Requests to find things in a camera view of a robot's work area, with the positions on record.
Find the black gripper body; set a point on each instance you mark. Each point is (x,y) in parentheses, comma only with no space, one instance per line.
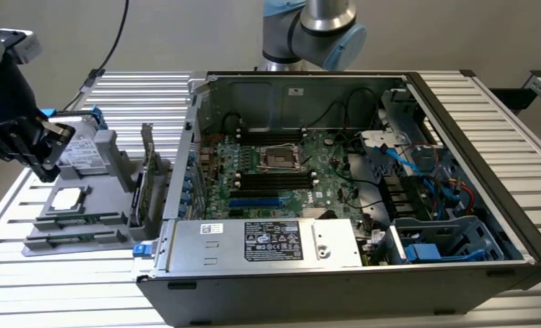
(6,99)

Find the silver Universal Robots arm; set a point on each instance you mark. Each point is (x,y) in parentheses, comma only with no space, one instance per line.
(318,30)

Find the green RAM stick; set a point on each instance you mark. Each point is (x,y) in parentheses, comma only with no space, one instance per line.
(78,238)
(87,218)

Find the black RAM slot bank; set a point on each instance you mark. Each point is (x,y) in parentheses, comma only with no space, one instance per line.
(277,180)
(273,136)

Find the silver hard disk blue carrier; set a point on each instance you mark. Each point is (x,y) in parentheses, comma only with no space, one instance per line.
(81,147)

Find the silver CPU chip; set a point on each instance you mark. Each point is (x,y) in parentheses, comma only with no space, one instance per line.
(71,198)

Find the grey parts rack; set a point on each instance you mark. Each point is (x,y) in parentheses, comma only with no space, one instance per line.
(93,218)

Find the blue case latch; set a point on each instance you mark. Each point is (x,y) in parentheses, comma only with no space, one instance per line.
(142,248)

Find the black expansion slot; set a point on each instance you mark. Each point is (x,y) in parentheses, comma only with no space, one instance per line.
(254,194)

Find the blue expansion slot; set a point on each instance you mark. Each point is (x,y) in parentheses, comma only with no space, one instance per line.
(254,203)

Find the metal CPU socket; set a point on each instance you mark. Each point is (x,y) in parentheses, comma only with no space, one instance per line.
(276,158)

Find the green motherboard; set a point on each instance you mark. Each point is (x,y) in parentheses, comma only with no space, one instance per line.
(293,181)

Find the silver power supply unit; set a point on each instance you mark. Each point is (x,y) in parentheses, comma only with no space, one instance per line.
(261,244)

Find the silver chipset heat sink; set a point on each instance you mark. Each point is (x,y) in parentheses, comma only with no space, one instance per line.
(314,213)

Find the black open PC case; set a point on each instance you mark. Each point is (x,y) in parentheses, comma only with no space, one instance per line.
(325,294)

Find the blue disk caddy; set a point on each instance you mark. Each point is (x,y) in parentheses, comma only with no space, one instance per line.
(421,253)

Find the metal disk bay cage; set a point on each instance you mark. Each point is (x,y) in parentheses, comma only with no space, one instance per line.
(452,235)

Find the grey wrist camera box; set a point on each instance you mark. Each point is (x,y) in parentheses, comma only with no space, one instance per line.
(22,46)

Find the graphics card with metal bracket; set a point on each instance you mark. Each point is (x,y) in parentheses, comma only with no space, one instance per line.
(143,177)

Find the metal drive bay bracket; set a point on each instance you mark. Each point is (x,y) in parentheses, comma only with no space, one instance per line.
(384,140)

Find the black table connector bracket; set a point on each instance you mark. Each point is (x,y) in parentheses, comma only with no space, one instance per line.
(512,99)

